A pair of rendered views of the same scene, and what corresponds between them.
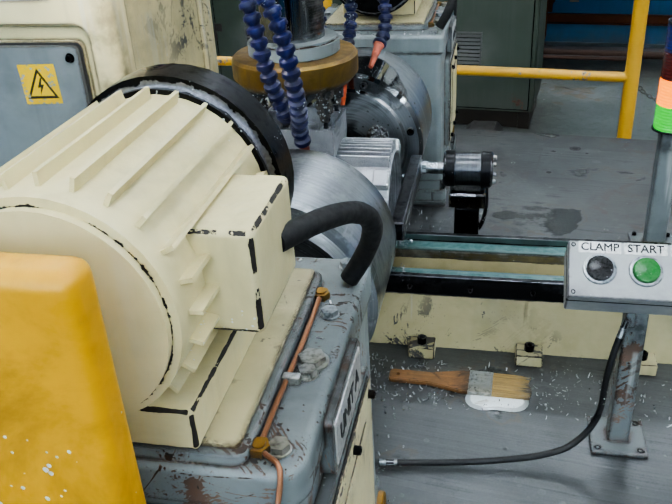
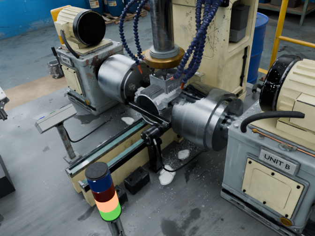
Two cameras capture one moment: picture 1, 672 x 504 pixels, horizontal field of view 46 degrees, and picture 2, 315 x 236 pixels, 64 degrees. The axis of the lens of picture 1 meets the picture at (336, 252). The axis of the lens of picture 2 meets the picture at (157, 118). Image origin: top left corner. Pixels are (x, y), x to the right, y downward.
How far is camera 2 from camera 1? 188 cm
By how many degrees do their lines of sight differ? 96
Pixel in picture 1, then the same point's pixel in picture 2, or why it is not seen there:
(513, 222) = (185, 211)
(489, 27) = not seen: outside the picture
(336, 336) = (69, 55)
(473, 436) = (100, 136)
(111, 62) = not seen: hidden behind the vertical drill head
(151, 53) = (181, 33)
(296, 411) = (62, 50)
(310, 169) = (122, 62)
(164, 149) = (68, 13)
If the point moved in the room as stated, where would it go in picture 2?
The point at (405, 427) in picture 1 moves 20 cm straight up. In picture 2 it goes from (113, 128) to (106, 98)
